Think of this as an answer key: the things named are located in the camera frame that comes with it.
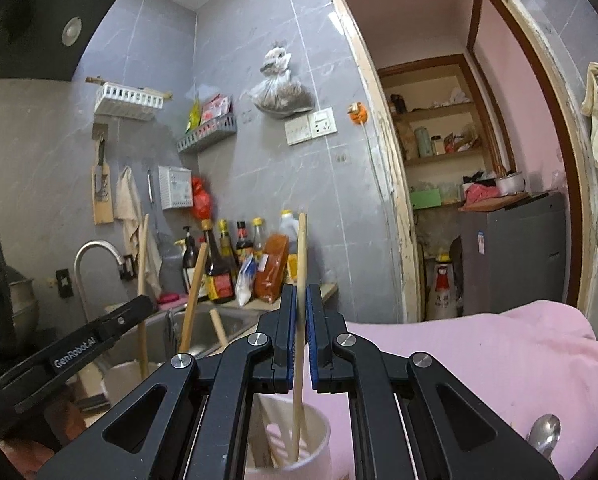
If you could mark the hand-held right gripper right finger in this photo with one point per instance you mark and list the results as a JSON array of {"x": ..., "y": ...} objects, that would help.
[{"x": 379, "y": 400}]

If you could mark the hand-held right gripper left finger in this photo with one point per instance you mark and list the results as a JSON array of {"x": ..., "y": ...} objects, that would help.
[{"x": 189, "y": 400}]

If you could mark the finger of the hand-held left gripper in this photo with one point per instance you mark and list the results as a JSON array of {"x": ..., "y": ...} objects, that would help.
[{"x": 131, "y": 317}]

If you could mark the white plastic utensil holder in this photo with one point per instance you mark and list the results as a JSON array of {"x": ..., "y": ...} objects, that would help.
[{"x": 319, "y": 440}]

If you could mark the person's left hand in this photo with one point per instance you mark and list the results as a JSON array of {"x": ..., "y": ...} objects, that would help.
[{"x": 29, "y": 460}]

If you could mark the pink sponge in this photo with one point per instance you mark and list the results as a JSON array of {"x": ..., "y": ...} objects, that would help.
[{"x": 173, "y": 299}]

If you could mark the metal pot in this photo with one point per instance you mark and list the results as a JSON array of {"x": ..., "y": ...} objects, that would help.
[{"x": 26, "y": 305}]

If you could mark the black pump bottle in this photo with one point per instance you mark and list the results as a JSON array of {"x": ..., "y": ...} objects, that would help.
[{"x": 189, "y": 265}]

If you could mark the chrome faucet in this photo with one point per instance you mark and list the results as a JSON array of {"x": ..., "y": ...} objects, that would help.
[{"x": 94, "y": 249}]

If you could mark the steel sink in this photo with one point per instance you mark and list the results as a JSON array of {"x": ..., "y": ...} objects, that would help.
[{"x": 239, "y": 322}]

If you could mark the dark soy sauce bottle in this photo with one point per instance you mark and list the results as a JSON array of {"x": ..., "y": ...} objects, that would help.
[{"x": 218, "y": 280}]

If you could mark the pink blanket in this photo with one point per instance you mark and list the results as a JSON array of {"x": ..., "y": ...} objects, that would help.
[{"x": 479, "y": 350}]

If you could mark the beige hanging towel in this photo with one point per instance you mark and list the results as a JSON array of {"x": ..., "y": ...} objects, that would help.
[{"x": 126, "y": 200}]

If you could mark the white blue packet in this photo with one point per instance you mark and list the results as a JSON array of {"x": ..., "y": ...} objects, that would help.
[{"x": 245, "y": 282}]

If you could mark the wooden grater board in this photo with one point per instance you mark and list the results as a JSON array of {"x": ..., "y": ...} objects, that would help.
[{"x": 102, "y": 200}]

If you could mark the yellow cap sauce bottle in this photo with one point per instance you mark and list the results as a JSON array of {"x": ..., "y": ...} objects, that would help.
[{"x": 226, "y": 240}]

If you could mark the red label sauce bottle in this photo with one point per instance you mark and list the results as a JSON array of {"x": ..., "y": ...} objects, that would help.
[{"x": 243, "y": 245}]

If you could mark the red plastic bag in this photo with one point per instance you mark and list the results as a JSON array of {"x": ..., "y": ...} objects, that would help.
[{"x": 202, "y": 200}]

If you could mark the orange seasoning packet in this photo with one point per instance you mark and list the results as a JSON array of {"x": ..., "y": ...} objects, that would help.
[{"x": 270, "y": 270}]

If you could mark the metal spoon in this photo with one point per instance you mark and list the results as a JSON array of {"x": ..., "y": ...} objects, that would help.
[{"x": 546, "y": 432}]

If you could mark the yellow oil jug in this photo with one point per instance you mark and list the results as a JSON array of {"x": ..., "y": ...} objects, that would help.
[{"x": 289, "y": 230}]

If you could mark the grey cabinet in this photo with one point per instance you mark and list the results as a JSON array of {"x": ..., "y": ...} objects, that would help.
[{"x": 519, "y": 260}]

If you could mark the green box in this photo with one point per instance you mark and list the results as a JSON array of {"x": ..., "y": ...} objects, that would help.
[{"x": 425, "y": 199}]

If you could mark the yellow snack packet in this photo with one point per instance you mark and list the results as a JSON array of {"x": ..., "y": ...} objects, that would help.
[{"x": 194, "y": 116}]

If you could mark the red snack packet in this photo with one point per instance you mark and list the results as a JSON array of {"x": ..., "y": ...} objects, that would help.
[{"x": 215, "y": 109}]

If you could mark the pink cloth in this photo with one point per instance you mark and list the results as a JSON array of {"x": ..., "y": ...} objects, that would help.
[{"x": 481, "y": 194}]

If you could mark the wooden shelf unit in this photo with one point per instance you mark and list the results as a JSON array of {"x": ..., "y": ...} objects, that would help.
[{"x": 444, "y": 160}]

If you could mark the white pot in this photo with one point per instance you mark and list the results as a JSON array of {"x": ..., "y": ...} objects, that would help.
[{"x": 510, "y": 185}]

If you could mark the glass jar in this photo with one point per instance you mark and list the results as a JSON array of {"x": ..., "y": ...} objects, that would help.
[{"x": 436, "y": 146}]

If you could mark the teal canister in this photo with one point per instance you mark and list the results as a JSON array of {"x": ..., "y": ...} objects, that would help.
[{"x": 422, "y": 142}]

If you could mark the hanging clear plastic bag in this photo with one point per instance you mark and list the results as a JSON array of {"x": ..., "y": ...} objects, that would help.
[{"x": 281, "y": 95}]

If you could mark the black range hood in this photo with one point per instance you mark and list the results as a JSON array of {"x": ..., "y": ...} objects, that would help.
[{"x": 29, "y": 35}]

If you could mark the black wall outlet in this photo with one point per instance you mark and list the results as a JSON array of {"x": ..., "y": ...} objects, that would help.
[{"x": 64, "y": 284}]

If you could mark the white wall box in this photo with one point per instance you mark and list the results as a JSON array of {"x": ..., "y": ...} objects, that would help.
[{"x": 175, "y": 189}]

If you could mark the grey wall shelf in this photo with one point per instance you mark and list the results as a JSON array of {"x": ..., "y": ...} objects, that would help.
[{"x": 206, "y": 136}]

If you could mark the white wall basket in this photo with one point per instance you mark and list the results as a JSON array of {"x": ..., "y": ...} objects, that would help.
[{"x": 129, "y": 102}]

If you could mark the white wall switch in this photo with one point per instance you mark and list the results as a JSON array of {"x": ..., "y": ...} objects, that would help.
[{"x": 297, "y": 130}]

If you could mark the white wall socket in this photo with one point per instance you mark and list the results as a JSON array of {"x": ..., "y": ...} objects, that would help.
[{"x": 322, "y": 122}]

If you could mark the orange wall hook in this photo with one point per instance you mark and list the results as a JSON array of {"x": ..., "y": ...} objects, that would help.
[{"x": 357, "y": 112}]

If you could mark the wooden door frame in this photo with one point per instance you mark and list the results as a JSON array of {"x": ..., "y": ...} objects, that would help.
[{"x": 364, "y": 85}]

